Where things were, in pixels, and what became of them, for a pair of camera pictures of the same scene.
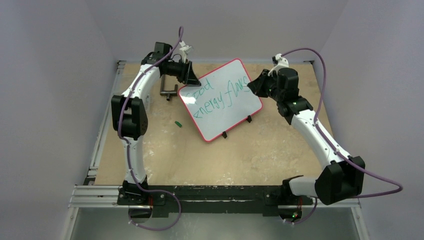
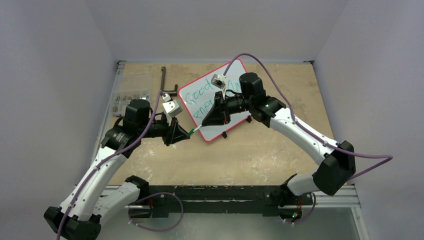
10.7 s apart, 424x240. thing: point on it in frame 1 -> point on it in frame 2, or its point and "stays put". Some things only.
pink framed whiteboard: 222,99 stays put
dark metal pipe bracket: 168,93 stays put
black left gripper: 191,79 -> 174,133
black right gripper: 261,84 -> 223,110
